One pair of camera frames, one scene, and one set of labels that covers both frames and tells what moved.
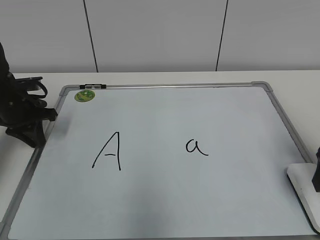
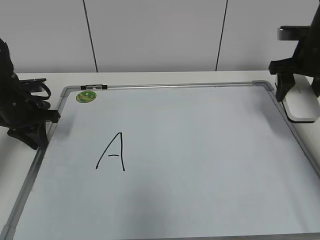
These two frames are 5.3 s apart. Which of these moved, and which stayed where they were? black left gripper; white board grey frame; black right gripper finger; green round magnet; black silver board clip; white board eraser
Moved: black right gripper finger; white board eraser
Stayed: white board grey frame; black silver board clip; black left gripper; green round magnet
